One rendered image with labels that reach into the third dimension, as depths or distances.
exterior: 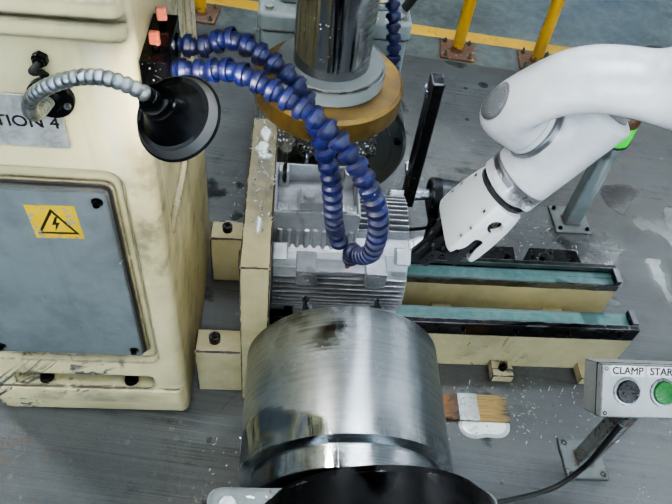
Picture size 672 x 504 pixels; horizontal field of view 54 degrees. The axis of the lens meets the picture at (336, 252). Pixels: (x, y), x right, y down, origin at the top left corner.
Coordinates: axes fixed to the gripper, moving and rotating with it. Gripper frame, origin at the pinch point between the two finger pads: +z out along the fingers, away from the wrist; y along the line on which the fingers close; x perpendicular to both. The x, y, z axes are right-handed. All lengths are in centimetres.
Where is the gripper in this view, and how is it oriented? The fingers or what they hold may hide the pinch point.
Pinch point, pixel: (426, 251)
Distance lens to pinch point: 95.9
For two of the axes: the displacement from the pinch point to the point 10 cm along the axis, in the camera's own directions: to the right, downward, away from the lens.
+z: -5.8, 5.3, 6.1
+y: -0.2, -7.6, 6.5
